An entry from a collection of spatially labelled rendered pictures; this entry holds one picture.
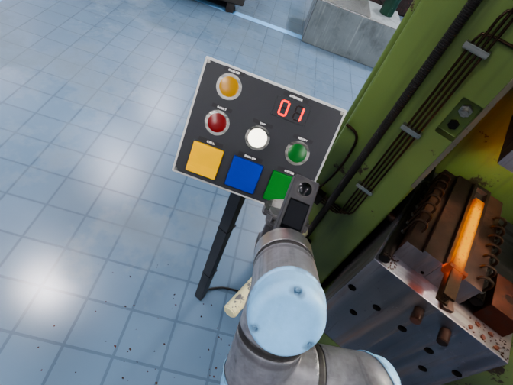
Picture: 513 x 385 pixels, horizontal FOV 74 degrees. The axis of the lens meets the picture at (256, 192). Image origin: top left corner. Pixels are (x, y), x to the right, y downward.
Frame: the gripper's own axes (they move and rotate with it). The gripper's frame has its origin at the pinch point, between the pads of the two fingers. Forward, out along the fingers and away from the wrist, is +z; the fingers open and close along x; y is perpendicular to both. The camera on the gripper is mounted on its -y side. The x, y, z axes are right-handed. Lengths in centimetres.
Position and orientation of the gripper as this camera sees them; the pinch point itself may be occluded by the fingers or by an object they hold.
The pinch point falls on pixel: (284, 201)
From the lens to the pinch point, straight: 72.0
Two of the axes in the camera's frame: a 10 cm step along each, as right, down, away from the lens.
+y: -3.5, 8.9, 2.9
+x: 9.4, 3.5, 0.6
